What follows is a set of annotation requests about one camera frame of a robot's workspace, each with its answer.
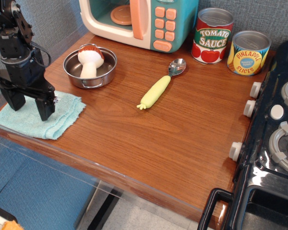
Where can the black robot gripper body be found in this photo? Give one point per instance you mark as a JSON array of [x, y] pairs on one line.
[[25, 74]]

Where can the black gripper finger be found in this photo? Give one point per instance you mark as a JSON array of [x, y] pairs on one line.
[[15, 99], [46, 107]]

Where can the light blue cloth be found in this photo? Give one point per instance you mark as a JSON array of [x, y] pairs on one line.
[[27, 120]]

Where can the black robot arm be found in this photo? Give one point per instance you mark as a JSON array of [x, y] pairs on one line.
[[15, 32]]

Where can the plush white brown mushroom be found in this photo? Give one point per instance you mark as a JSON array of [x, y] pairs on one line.
[[91, 58]]

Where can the stainless steel pan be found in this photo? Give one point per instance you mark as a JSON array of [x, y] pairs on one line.
[[105, 73]]

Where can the orange microwave turntable plate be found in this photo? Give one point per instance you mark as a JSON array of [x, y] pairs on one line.
[[121, 15]]

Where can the orange object bottom left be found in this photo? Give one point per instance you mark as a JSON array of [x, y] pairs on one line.
[[11, 225]]

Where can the teal toy microwave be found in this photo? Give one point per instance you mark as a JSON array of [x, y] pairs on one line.
[[159, 25]]

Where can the tomato sauce can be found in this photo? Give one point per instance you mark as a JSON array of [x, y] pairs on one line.
[[212, 32]]

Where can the white stove knob lower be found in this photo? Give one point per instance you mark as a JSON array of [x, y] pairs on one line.
[[235, 150]]

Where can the white stove knob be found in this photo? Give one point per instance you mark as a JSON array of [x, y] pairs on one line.
[[235, 150], [255, 89], [249, 108]]

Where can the white stove knob middle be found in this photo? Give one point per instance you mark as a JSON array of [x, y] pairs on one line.
[[249, 108]]

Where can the pineapple slices can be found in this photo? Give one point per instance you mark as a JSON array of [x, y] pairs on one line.
[[248, 52]]

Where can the white stove knob upper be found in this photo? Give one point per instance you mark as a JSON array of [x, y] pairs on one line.
[[255, 89]]

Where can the white round stove button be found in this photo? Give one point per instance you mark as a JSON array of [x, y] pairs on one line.
[[277, 112]]

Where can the black toy stove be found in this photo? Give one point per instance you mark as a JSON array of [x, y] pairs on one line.
[[259, 199]]

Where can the grey stove burner lower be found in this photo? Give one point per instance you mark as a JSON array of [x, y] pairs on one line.
[[278, 145]]

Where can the spoon with yellow-green handle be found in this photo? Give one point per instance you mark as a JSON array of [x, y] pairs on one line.
[[175, 68]]

